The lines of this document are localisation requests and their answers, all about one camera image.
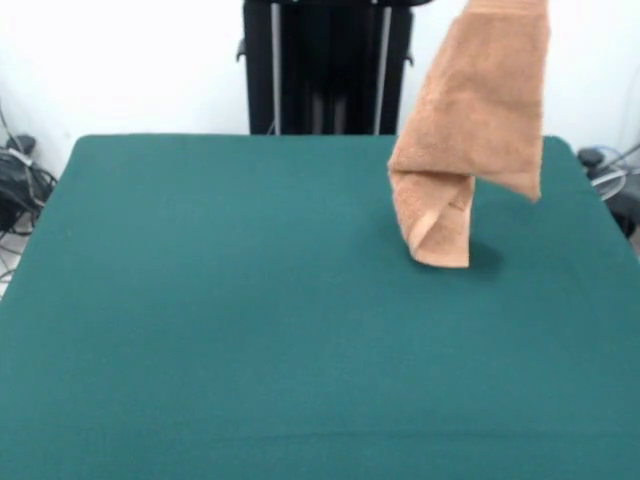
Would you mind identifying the tan terry towel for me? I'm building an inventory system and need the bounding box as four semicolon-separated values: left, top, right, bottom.
387;0;553;271

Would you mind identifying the dark green table cloth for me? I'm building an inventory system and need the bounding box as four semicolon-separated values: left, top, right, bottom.
0;133;640;480

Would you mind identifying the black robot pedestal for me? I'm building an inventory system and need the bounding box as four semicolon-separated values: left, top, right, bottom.
235;0;435;137

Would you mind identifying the black cable tangle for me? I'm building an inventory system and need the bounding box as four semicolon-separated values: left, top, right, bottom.
0;134;59;241

